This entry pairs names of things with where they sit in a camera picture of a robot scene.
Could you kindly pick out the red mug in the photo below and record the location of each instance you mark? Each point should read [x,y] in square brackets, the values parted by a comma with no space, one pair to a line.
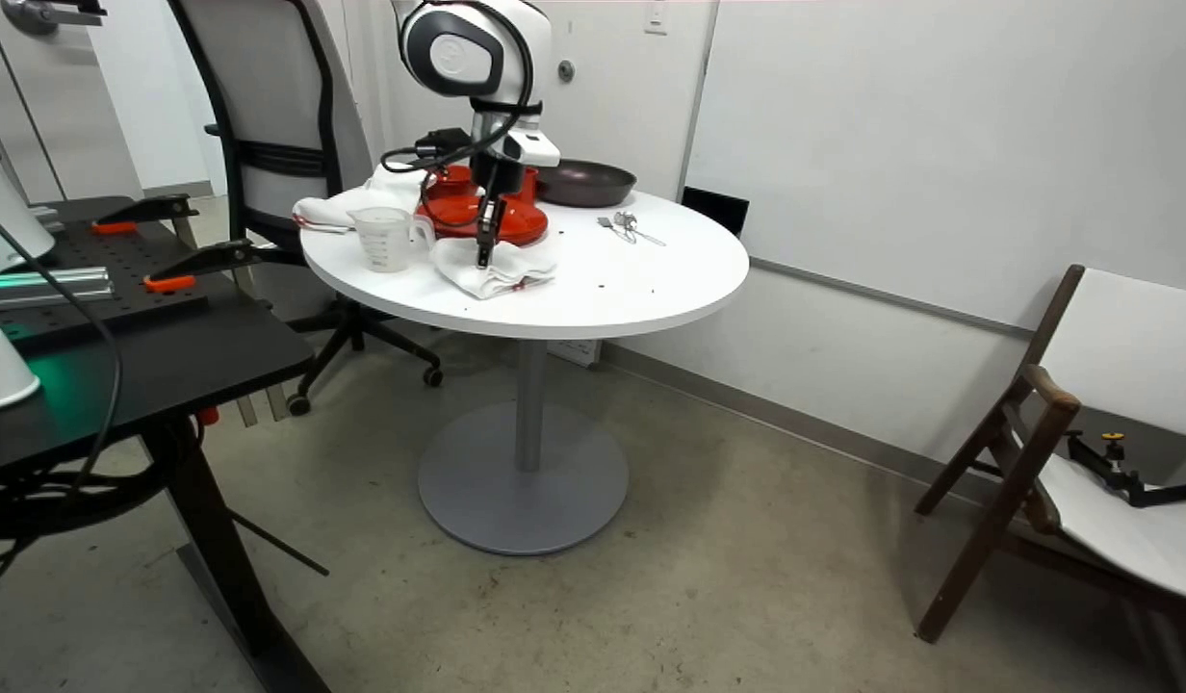
[524,186]

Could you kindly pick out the white folded towel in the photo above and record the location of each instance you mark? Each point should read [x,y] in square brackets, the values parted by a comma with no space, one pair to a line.
[378,191]

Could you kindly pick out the black perforated workbench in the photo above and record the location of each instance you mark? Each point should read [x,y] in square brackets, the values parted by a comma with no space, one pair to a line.
[116,414]

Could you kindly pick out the clear plastic cup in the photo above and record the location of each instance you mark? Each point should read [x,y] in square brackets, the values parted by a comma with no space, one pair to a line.
[389,235]

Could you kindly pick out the wooden folding chair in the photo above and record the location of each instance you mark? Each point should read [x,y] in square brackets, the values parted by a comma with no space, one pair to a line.
[1105,358]

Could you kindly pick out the red bowl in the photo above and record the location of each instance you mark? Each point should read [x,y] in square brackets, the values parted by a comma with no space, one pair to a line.
[451,182]

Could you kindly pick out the red plate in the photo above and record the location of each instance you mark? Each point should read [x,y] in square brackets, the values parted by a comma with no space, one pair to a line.
[455,217]

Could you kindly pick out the black office chair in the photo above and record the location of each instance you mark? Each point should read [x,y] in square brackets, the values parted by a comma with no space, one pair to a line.
[281,115]

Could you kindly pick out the white towel with red stripes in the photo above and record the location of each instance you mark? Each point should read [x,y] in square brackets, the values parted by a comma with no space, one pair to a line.
[506,267]

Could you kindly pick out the metal spoon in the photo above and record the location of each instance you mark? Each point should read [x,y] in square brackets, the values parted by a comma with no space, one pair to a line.
[634,230]

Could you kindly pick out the metal fork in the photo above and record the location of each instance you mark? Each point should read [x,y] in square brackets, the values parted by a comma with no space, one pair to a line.
[611,230]

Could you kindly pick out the round white pedestal table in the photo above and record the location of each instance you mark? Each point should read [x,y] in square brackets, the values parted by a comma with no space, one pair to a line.
[529,473]

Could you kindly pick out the orange black clamp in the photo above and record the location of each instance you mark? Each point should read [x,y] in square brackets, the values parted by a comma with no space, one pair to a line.
[131,217]
[182,275]

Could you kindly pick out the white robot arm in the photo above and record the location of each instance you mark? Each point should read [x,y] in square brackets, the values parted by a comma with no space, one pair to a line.
[497,59]

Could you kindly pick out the black frying pan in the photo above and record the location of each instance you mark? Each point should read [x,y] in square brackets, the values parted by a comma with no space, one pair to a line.
[584,182]

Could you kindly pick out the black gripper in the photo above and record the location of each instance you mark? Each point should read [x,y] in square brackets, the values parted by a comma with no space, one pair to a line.
[497,174]

